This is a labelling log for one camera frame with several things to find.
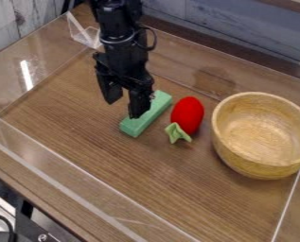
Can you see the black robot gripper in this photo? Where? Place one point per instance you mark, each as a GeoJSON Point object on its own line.
{"type": "Point", "coordinates": [121, 70]}

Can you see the green rectangular foam block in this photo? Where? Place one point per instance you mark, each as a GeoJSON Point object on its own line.
{"type": "Point", "coordinates": [133, 127]}

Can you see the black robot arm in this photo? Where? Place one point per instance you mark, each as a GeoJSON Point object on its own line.
{"type": "Point", "coordinates": [118, 18]}

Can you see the brown wooden bowl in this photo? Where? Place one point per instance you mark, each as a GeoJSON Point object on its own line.
{"type": "Point", "coordinates": [256, 135]}

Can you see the red plush strawberry toy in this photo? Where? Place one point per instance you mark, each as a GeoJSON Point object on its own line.
{"type": "Point", "coordinates": [187, 118]}

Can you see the clear acrylic corner bracket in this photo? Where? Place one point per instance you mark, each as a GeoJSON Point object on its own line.
{"type": "Point", "coordinates": [88, 36]}

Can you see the clear acrylic tray wall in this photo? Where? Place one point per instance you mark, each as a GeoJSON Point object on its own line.
{"type": "Point", "coordinates": [94, 211]}

